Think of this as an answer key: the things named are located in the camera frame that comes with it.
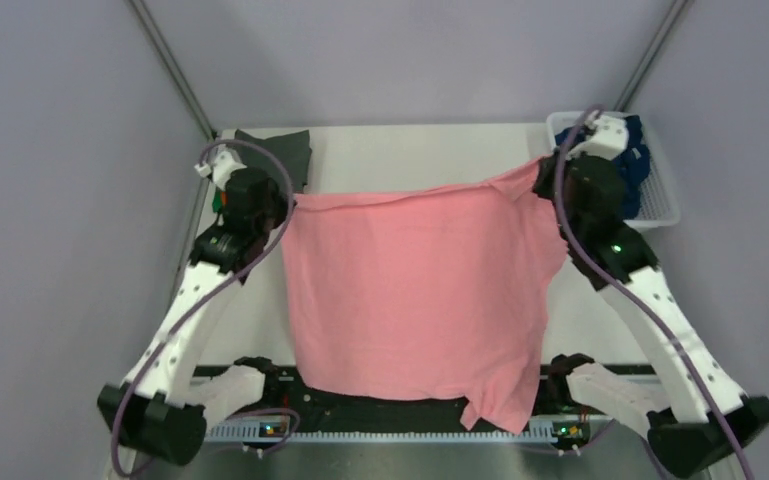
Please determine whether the pink t shirt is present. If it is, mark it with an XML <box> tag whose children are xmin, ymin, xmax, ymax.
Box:
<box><xmin>281</xmin><ymin>161</ymin><xmax>567</xmax><ymax>433</ymax></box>

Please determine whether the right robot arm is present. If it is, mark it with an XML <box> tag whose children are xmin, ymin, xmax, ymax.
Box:
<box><xmin>533</xmin><ymin>154</ymin><xmax>769</xmax><ymax>479</ymax></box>

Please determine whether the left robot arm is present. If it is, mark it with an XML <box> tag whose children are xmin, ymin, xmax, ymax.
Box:
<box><xmin>97</xmin><ymin>167</ymin><xmax>293</xmax><ymax>477</ymax></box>

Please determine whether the green folded t shirt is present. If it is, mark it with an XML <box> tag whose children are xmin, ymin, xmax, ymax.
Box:
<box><xmin>211</xmin><ymin>194</ymin><xmax>223</xmax><ymax>213</ymax></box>

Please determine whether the blue t shirt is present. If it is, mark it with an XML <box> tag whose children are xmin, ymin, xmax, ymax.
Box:
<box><xmin>573</xmin><ymin>113</ymin><xmax>652</xmax><ymax>220</ymax></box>

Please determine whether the white plastic basket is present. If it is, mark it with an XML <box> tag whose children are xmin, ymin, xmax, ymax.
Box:
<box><xmin>546</xmin><ymin>110</ymin><xmax>682</xmax><ymax>234</ymax></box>

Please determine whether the grey folded t shirt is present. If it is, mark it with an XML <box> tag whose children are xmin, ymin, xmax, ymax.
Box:
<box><xmin>232</xmin><ymin>129</ymin><xmax>312</xmax><ymax>193</ymax></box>

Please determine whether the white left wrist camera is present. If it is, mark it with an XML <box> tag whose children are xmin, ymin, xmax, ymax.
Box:
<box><xmin>194</xmin><ymin>147</ymin><xmax>246</xmax><ymax>191</ymax></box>

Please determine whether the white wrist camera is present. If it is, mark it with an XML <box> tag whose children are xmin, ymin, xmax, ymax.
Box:
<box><xmin>561</xmin><ymin>113</ymin><xmax>629</xmax><ymax>160</ymax></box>
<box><xmin>194</xmin><ymin>147</ymin><xmax>246</xmax><ymax>191</ymax></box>

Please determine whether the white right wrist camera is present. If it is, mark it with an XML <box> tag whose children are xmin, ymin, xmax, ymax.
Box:
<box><xmin>561</xmin><ymin>113</ymin><xmax>629</xmax><ymax>160</ymax></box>

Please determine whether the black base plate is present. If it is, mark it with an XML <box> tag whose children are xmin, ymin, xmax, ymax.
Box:
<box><xmin>218</xmin><ymin>364</ymin><xmax>614</xmax><ymax>435</ymax></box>

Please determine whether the right aluminium frame post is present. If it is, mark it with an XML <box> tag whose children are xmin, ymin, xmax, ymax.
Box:
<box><xmin>613</xmin><ymin>0</ymin><xmax>695</xmax><ymax>111</ymax></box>

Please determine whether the aluminium frame post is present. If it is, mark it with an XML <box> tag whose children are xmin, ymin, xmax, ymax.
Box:
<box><xmin>125</xmin><ymin>0</ymin><xmax>216</xmax><ymax>140</ymax></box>
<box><xmin>613</xmin><ymin>0</ymin><xmax>695</xmax><ymax>111</ymax></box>

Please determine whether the left aluminium frame post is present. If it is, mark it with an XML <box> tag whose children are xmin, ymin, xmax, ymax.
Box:
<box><xmin>125</xmin><ymin>0</ymin><xmax>216</xmax><ymax>140</ymax></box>

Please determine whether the white cable duct rail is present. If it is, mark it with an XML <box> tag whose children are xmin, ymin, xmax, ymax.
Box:
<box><xmin>204</xmin><ymin>418</ymin><xmax>558</xmax><ymax>445</ymax></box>

